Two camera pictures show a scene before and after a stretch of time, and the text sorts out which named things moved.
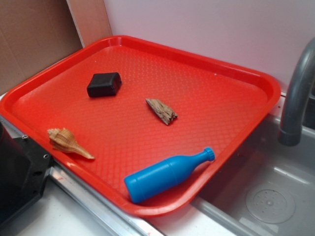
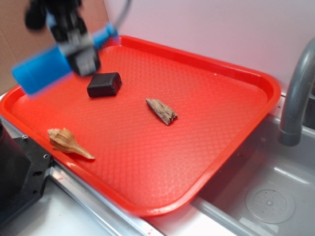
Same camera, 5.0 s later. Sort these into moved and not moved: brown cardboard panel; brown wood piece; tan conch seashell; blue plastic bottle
Moved: blue plastic bottle
Not moved: brown wood piece; brown cardboard panel; tan conch seashell
